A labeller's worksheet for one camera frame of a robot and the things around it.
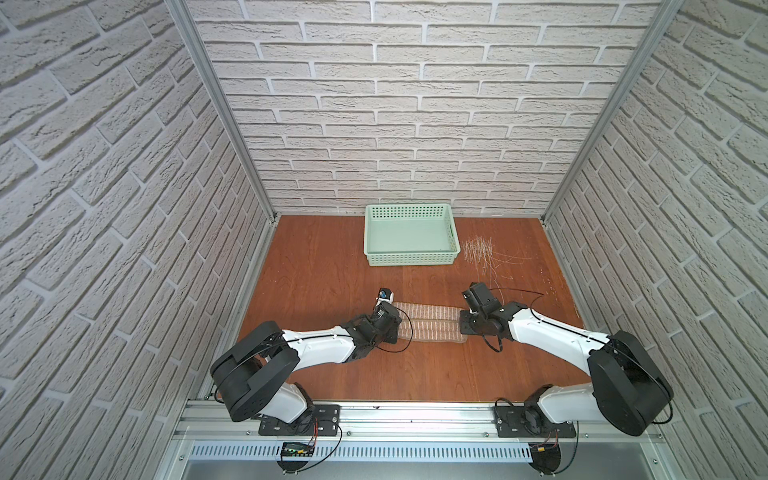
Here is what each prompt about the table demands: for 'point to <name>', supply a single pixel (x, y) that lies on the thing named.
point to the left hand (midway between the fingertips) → (392, 314)
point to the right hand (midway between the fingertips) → (459, 324)
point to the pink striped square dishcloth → (430, 323)
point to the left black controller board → (297, 449)
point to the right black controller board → (546, 457)
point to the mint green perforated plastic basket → (410, 235)
